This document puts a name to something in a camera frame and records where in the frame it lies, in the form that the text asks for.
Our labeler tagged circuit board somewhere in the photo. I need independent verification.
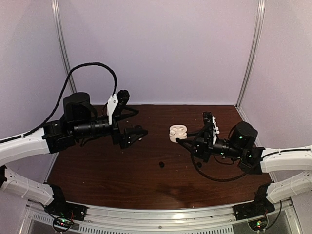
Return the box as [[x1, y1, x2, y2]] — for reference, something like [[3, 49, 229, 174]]
[[248, 217, 268, 232], [52, 217, 74, 232]]

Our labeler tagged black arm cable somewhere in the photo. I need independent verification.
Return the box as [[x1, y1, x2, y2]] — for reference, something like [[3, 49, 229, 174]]
[[0, 62, 118, 144], [191, 126, 261, 182]]

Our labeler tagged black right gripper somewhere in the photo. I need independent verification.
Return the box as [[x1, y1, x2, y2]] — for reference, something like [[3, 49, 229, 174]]
[[178, 129, 244, 163]]

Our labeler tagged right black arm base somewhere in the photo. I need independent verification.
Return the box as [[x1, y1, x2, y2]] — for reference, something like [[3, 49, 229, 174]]
[[233, 183, 275, 221]]

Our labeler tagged aluminium front rail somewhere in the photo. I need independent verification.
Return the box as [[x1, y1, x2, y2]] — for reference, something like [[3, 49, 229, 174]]
[[17, 199, 302, 234]]

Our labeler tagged left aluminium frame post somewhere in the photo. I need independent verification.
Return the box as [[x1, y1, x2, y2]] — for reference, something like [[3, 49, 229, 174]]
[[50, 0, 82, 109]]

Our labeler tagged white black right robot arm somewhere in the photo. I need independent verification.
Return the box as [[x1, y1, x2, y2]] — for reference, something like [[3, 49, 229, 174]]
[[169, 112, 312, 215]]

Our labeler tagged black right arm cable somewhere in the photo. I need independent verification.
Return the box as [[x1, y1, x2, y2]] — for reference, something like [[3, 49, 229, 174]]
[[191, 126, 261, 182]]

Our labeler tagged right aluminium frame post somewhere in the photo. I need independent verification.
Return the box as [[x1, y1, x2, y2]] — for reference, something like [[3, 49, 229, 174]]
[[235, 0, 266, 109]]

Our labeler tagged aluminium frame post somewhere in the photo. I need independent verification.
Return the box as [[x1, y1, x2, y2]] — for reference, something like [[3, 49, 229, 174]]
[[235, 0, 266, 109], [50, 0, 82, 109]]

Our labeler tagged right circuit board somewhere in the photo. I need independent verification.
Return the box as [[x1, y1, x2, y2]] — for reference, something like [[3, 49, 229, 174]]
[[248, 217, 268, 232]]

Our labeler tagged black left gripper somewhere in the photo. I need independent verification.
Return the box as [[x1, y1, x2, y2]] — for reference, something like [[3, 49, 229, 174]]
[[73, 106, 149, 149]]

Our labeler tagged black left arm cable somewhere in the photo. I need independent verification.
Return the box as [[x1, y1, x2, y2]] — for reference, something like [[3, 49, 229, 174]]
[[0, 62, 118, 144]]

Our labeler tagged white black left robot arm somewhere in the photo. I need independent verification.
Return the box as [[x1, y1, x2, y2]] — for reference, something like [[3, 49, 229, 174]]
[[0, 90, 148, 216]]

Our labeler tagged white earbud charging case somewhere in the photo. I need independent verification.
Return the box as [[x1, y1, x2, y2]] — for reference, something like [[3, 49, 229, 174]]
[[169, 124, 187, 143]]

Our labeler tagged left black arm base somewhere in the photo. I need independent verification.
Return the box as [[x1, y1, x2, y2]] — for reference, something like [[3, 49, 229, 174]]
[[45, 185, 87, 221]]

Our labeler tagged left circuit board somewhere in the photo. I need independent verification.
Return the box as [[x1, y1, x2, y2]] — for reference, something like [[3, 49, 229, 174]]
[[52, 217, 74, 232]]

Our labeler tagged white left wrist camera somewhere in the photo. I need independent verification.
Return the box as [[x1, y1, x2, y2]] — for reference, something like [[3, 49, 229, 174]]
[[106, 94, 118, 125]]

